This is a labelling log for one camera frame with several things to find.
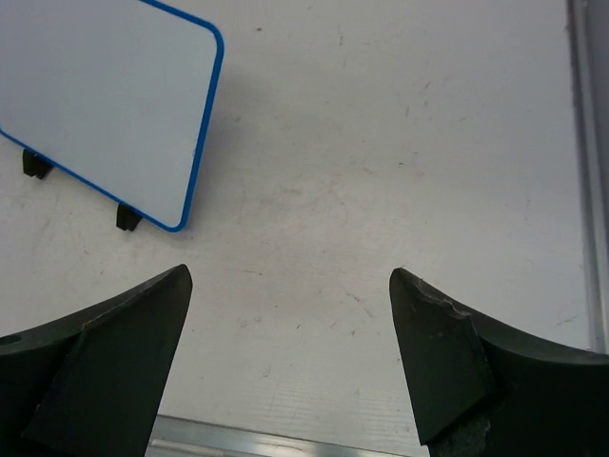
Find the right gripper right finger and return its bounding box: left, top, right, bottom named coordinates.
left=389, top=268, right=608, bottom=456

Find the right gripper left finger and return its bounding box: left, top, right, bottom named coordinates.
left=1, top=265, right=192, bottom=456

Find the blue framed whiteboard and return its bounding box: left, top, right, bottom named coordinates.
left=1, top=1, right=225, bottom=232

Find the aluminium frame rail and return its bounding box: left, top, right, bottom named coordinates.
left=161, top=1, right=608, bottom=456

